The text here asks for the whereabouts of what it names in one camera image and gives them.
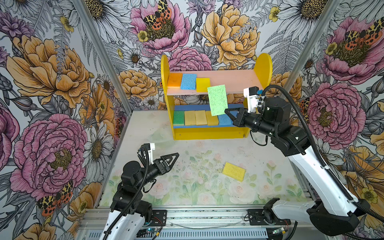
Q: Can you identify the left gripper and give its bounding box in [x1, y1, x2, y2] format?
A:
[136, 153, 180, 189]

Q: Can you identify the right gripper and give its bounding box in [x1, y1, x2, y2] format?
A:
[225, 106, 278, 137]

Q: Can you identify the blue sponge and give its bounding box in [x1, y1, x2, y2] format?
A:
[218, 114, 233, 126]
[180, 74, 197, 90]

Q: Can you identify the golden yellow sponge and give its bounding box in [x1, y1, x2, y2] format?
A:
[206, 111, 219, 126]

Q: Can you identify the light green sponge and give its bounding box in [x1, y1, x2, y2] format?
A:
[207, 85, 228, 116]

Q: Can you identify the light yellow sponge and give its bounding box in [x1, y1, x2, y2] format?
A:
[195, 110, 208, 126]

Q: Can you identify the dark green scrub sponge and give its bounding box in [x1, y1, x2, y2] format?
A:
[173, 111, 185, 126]

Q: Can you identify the pale yellow sponge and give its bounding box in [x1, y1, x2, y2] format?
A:
[184, 111, 196, 126]

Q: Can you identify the bright yellow square sponge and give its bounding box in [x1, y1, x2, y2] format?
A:
[196, 78, 211, 93]

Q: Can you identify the lime yellow sponge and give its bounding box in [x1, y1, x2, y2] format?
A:
[222, 162, 246, 182]

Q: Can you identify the orange sponge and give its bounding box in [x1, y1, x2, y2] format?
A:
[167, 73, 183, 89]

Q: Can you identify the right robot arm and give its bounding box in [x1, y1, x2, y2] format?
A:
[225, 107, 370, 237]

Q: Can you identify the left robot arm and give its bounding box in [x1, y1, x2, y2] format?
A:
[100, 153, 180, 240]

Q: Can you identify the yellow shelf unit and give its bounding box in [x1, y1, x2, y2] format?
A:
[161, 54, 273, 141]

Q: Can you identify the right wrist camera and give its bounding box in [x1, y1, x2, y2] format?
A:
[244, 85, 292, 125]

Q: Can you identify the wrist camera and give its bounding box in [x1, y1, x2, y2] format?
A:
[244, 85, 292, 125]
[121, 161, 145, 187]

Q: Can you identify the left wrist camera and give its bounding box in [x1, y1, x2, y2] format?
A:
[121, 161, 145, 187]

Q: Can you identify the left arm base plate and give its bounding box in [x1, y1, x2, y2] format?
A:
[144, 210, 168, 227]

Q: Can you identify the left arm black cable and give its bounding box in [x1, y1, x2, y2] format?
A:
[101, 143, 155, 240]

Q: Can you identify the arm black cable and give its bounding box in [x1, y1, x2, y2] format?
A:
[260, 84, 384, 240]
[101, 143, 155, 240]

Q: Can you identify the aluminium front rail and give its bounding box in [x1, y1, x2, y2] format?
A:
[76, 205, 337, 240]

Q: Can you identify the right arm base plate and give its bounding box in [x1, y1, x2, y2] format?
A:
[245, 209, 291, 226]

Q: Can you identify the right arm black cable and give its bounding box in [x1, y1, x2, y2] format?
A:
[260, 84, 384, 240]

